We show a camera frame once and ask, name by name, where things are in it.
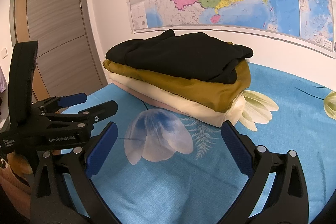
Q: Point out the olive garment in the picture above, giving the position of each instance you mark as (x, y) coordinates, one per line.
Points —
(204, 90)

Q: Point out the purple cloth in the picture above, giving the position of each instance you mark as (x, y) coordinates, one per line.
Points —
(2, 81)

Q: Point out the pink garment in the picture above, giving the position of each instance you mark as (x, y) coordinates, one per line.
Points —
(143, 98)

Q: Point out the cream garment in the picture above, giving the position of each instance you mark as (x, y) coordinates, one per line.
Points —
(189, 108)

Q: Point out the black garment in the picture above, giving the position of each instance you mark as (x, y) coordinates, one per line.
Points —
(178, 56)

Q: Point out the person's left forearm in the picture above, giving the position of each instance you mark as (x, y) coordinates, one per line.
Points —
(13, 182)

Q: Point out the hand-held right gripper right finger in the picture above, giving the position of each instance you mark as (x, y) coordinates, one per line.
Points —
(236, 146)

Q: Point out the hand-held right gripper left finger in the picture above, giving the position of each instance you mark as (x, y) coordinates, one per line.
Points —
(101, 153)

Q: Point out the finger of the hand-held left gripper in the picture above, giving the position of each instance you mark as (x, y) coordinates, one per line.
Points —
(72, 99)
(102, 109)

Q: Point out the white light switch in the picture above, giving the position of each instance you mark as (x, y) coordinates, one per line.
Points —
(3, 53)

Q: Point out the blue floral bedsheet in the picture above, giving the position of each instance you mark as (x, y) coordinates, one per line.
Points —
(183, 182)

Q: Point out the grey wooden door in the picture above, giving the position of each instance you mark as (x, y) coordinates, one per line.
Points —
(57, 29)

